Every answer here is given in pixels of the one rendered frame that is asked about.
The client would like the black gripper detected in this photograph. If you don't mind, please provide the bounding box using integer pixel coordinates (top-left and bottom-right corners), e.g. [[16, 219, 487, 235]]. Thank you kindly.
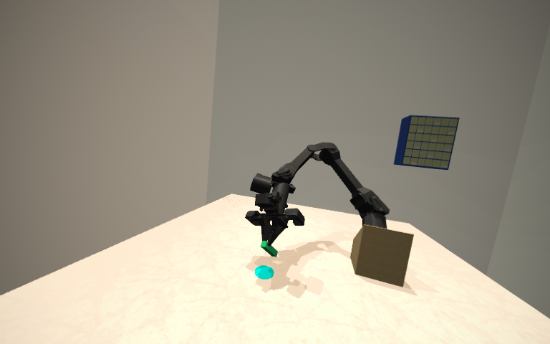
[[245, 194, 305, 247]]

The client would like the green rectangular block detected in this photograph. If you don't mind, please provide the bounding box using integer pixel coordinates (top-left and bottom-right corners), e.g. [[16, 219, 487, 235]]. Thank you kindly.
[[261, 241, 278, 257]]

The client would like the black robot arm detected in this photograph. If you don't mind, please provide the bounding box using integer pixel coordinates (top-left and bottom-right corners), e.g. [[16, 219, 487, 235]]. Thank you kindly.
[[250, 142, 389, 229]]

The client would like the cyan circle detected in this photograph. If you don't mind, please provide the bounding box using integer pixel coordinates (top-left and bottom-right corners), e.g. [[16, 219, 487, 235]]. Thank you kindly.
[[255, 265, 274, 280]]

